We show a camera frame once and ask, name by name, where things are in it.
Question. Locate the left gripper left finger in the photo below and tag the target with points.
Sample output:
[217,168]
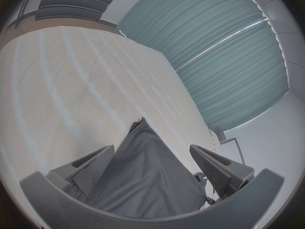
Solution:
[93,173]

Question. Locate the black T-shirt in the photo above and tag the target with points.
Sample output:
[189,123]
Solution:
[147,175]

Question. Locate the bed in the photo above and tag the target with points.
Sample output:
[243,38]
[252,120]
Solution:
[83,85]

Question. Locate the black chest of drawers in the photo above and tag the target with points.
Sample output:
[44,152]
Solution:
[71,3]

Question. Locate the white printed pillow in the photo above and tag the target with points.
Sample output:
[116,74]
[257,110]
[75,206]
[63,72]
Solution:
[214,142]

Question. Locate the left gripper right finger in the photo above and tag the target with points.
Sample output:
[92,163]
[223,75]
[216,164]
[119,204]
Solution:
[209,173]

